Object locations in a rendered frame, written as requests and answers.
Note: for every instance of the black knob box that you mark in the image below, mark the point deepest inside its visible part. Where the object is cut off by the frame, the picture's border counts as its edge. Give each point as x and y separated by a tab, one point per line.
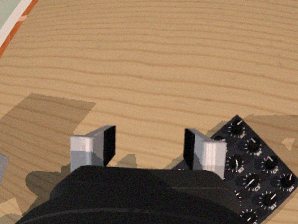
244	162

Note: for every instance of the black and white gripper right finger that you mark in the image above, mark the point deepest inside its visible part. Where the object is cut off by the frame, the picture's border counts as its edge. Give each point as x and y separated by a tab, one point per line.
203	153

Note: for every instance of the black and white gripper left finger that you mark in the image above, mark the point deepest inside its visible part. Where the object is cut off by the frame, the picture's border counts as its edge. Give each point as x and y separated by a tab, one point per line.
94	148

